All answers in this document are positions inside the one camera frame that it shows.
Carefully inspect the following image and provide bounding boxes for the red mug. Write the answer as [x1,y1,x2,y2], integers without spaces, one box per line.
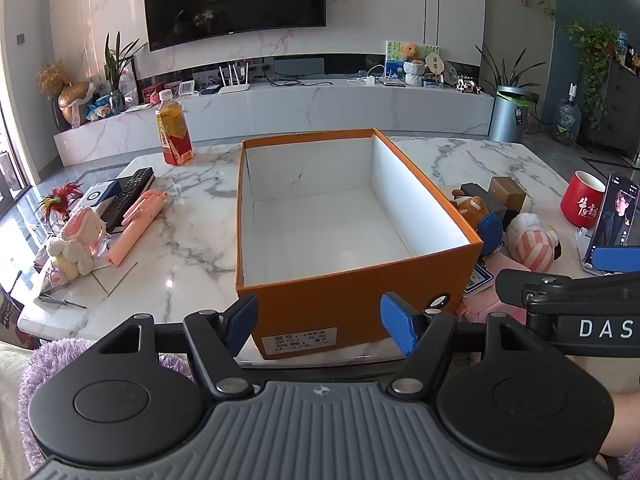
[560,170,608,223]

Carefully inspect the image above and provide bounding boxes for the red feather toy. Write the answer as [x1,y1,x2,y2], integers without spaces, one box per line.
[39,184,85,221]

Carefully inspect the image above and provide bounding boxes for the smartphone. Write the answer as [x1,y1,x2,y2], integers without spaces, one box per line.
[586,172,640,266]

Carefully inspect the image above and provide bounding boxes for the pink card holder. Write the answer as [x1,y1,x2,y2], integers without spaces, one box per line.
[457,254,531,322]

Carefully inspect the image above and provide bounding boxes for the orange cardboard box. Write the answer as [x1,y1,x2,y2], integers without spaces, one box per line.
[235,128,484,361]

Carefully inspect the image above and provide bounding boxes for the white and blue box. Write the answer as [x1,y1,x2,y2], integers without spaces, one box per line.
[80,178,123,217]

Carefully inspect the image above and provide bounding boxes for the blue and white badge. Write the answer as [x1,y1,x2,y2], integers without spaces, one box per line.
[462,262,493,295]

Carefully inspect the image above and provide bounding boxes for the metal tweezers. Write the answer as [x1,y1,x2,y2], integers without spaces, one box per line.
[35,294,87,310]

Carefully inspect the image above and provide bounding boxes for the blue and green picture card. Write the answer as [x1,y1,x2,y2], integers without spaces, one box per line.
[385,40,407,81]

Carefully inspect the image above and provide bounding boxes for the purple fuzzy cushion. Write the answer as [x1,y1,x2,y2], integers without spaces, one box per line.
[19,338,198,466]

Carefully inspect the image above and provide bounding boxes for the brown bear plush toy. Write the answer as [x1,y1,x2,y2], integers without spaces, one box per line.
[451,195,493,231]

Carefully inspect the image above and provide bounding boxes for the beige sofa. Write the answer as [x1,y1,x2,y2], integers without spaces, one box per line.
[0,340,640,461]

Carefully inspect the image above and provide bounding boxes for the cream bunny plush toy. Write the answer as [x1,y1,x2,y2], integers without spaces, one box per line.
[47,207,107,281]

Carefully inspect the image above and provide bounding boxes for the dried flower bunch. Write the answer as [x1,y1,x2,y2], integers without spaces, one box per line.
[37,60,68,93]

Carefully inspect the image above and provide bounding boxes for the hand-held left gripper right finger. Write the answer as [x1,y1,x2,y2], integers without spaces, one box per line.
[380,292,546,396]

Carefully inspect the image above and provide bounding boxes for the white and pink plush toy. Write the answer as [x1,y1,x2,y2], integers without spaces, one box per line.
[506,212,562,274]

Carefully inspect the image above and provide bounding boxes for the grey trash can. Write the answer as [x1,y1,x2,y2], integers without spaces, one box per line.
[489,85,531,143]

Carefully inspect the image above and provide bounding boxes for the white marble tv console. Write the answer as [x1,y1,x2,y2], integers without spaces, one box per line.
[53,77,496,167]

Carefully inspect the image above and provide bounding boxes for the blue plush pouch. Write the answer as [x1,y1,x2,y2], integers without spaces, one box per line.
[480,214,505,256]

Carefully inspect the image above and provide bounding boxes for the potted green plant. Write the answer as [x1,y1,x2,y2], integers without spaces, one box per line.
[104,31,147,111]

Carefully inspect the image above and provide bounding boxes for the long leaf plant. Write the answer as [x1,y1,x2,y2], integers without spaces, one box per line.
[475,45,546,93]

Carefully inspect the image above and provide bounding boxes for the pink selfie stick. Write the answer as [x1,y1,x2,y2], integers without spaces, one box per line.
[106,190,173,267]

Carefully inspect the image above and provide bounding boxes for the black remote control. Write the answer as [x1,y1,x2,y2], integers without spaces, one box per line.
[102,167,156,233]

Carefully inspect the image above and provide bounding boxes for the hanging vine plant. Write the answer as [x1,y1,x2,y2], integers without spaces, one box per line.
[565,21,621,131]

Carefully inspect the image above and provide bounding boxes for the round paper fan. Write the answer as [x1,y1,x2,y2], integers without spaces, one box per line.
[424,44,442,81]

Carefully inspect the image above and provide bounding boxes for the golden vase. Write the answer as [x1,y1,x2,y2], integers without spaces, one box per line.
[57,80,96,126]

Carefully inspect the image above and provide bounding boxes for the brown cardboard box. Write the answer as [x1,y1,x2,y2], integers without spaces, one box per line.
[489,176,531,221]

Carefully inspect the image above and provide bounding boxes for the drink bottle with red label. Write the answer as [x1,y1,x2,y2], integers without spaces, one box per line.
[156,89,194,166]

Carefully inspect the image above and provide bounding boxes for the dark cabinet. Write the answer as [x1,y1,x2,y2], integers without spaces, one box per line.
[592,55,640,156]

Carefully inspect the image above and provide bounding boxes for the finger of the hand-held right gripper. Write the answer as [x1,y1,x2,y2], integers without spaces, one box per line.
[592,245,640,273]
[495,269,548,311]

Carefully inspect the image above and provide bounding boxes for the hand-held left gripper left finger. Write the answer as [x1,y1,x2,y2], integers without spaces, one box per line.
[95,294,259,401]

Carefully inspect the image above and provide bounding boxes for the water jug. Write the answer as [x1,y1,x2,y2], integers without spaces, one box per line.
[552,100,583,147]

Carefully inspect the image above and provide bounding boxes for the white router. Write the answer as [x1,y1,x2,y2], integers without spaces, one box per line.
[218,62,251,95]

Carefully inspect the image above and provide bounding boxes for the black television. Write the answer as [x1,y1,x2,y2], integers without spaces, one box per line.
[142,0,327,52]

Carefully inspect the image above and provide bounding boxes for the clear phone stand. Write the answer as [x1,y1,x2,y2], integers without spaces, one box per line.
[574,227,621,276]

